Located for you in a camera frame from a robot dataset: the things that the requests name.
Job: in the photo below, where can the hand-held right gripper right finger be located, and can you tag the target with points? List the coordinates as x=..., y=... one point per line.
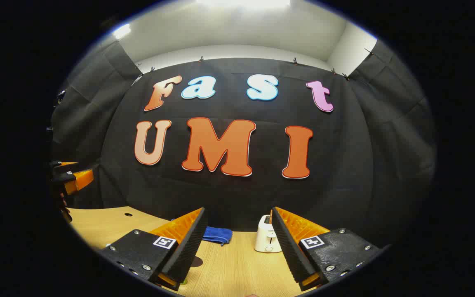
x=291, y=251

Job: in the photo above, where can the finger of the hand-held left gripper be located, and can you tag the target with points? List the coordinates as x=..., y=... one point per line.
x=66, y=165
x=78, y=179

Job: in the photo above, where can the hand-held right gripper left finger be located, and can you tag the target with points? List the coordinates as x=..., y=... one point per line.
x=188, y=251

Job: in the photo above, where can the dark brown round coaster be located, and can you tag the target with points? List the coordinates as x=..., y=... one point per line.
x=197, y=261

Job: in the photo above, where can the white toaster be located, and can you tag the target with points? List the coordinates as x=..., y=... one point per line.
x=264, y=239

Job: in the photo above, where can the blue towel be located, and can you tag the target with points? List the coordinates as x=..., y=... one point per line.
x=217, y=234

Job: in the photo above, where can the black backdrop stand clamp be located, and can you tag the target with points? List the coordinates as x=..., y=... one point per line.
x=60, y=97

